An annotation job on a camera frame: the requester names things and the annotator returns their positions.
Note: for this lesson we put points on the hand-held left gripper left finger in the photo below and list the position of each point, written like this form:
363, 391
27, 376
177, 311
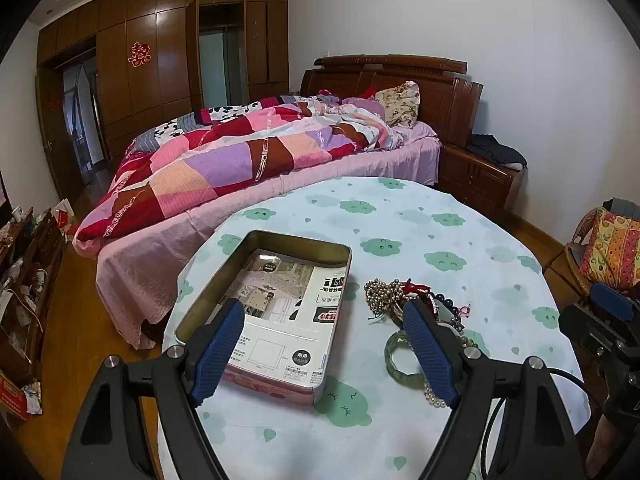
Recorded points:
220, 355

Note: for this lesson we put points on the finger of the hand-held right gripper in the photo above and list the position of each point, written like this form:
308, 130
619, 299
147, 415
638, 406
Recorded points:
612, 300

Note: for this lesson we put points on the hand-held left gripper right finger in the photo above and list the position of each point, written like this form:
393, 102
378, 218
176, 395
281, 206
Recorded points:
430, 355

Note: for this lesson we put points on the green jade bangle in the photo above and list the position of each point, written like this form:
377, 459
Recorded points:
390, 356

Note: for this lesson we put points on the pink metal tin box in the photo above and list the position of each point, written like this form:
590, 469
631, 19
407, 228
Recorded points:
320, 310

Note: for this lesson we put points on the person's right forearm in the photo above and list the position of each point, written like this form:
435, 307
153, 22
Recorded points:
605, 440

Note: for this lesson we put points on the colourful patterned cushion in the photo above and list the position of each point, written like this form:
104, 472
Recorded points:
615, 245

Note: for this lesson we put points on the wicker chair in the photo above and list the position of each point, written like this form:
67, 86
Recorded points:
562, 265

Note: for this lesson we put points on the printed paper sheet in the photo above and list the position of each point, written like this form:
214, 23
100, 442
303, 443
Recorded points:
295, 305

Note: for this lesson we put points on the pink bed sheet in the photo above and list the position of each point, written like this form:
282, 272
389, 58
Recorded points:
150, 260

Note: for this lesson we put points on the wooden nightstand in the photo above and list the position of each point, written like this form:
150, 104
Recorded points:
480, 175

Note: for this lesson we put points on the patchwork quilt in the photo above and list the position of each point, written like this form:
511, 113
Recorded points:
215, 165

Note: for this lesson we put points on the dark clothes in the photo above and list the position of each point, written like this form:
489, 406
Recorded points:
495, 150

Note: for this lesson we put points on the cluttered low wooden table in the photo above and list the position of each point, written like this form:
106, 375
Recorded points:
30, 280

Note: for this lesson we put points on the red cardboard box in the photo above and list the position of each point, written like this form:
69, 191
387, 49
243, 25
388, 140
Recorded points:
12, 397

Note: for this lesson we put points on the floral pillow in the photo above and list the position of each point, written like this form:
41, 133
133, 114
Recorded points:
397, 102

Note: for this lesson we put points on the wooden headboard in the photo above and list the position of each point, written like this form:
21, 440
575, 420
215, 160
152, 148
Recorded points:
450, 95

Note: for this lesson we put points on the wooden wardrobe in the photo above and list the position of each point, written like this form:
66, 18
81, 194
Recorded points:
165, 60

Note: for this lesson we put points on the red paper wall decoration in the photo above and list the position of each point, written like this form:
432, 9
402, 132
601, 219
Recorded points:
139, 55

